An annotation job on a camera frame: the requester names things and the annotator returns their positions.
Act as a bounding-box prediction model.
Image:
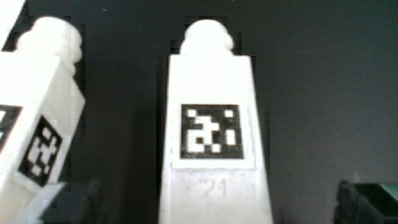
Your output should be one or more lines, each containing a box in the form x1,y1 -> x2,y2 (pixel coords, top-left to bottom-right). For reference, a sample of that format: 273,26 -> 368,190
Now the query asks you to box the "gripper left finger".
24,181 -> 102,224

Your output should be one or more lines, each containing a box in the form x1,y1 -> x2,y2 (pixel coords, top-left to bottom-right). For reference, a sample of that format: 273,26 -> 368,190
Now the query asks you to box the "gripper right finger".
335,181 -> 398,224

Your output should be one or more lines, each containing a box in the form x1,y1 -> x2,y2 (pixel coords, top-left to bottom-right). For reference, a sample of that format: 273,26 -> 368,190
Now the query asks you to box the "white leg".
159,19 -> 274,224
0,17 -> 86,224

